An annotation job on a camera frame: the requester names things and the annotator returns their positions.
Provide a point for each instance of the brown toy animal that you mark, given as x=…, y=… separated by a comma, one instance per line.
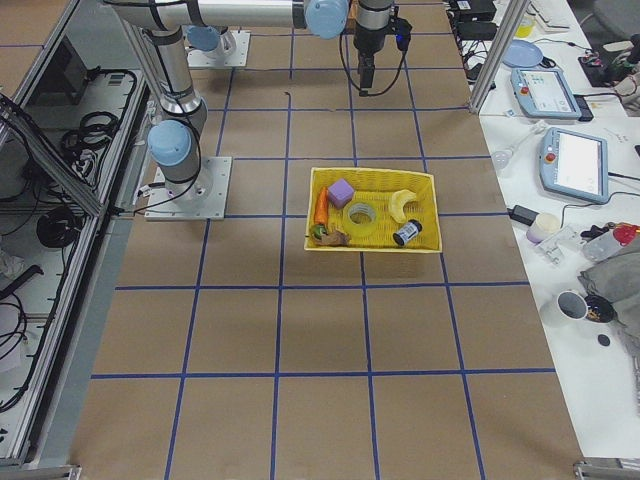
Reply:
x=333, y=239

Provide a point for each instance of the black bowl with snacks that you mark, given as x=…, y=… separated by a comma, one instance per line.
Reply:
x=599, y=309

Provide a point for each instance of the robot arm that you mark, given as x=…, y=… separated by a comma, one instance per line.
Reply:
x=175, y=141

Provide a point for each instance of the upper teach pendant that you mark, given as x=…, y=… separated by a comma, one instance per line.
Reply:
x=544, y=94

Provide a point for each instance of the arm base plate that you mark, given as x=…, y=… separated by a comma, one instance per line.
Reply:
x=211, y=48
x=206, y=199

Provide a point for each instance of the teach pendant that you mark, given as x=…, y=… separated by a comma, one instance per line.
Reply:
x=574, y=164
x=544, y=94

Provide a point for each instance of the blue plate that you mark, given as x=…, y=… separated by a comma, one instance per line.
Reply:
x=522, y=54

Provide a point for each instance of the purple foam cube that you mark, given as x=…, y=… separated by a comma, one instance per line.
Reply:
x=340, y=193

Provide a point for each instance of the orange toy carrot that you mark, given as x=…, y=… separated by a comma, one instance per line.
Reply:
x=321, y=214

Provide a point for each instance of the grey cloth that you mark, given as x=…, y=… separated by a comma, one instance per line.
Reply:
x=616, y=279

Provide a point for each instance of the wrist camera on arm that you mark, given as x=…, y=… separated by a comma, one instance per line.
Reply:
x=401, y=30

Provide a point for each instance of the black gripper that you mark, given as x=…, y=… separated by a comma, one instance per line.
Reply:
x=368, y=44

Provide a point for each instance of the yellow toy banana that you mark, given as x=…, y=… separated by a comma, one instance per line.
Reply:
x=397, y=202

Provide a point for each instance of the aluminium frame post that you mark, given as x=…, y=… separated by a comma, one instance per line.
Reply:
x=510, y=21

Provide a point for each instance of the yellow tape roll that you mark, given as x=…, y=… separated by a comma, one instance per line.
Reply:
x=359, y=219

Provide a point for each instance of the black power adapter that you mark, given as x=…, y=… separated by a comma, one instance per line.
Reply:
x=522, y=215

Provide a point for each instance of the yellow woven basket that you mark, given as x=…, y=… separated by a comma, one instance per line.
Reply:
x=375, y=186

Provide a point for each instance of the lower teach pendant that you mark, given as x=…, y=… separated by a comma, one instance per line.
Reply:
x=574, y=164

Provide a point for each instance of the white purple jar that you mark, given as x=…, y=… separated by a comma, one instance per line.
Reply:
x=544, y=226

